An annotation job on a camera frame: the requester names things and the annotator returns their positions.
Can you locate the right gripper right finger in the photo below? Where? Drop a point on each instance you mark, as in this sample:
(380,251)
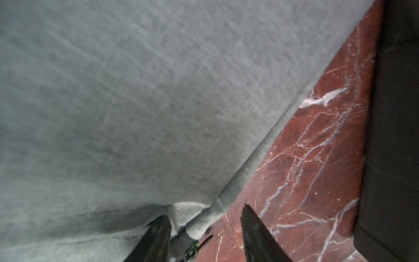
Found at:
(259,244)

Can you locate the grey laptop sleeve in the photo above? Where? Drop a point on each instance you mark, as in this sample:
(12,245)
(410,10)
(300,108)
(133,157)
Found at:
(116,112)

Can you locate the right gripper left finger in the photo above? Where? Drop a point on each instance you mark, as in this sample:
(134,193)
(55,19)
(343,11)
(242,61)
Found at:
(154,245)

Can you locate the yellow black toolbox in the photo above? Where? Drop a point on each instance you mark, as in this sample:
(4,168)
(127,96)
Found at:
(387,226)

